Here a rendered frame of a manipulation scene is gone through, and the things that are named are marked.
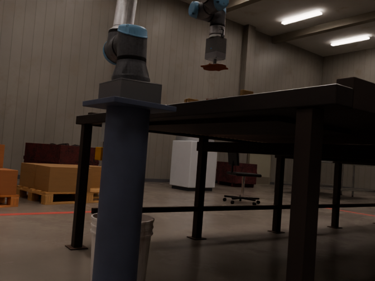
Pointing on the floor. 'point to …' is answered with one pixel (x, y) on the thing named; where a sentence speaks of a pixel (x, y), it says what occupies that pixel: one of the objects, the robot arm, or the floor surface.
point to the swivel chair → (233, 159)
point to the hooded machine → (190, 165)
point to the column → (121, 185)
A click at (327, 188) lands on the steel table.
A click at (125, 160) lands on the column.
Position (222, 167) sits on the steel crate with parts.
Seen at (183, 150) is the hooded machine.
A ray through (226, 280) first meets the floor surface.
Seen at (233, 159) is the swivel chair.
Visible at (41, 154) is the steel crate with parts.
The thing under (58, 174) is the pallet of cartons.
